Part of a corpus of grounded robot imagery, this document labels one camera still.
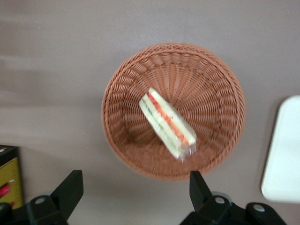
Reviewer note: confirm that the brown round wicker basket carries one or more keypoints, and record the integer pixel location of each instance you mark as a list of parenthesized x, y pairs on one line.
[(199, 93)]

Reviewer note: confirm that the plastic-wrapped triangle sandwich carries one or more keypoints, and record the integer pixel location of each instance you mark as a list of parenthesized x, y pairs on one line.
[(164, 122)]

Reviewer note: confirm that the cream plastic tray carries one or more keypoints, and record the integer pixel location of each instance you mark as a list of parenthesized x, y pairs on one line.
[(283, 152)]

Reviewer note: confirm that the yellow and black box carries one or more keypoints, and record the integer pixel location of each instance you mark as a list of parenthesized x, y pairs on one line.
[(9, 173)]

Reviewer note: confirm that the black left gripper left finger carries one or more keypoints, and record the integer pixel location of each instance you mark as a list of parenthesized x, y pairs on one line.
[(63, 194)]

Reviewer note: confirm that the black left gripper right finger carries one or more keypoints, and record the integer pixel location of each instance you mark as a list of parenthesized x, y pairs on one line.
[(201, 199)]

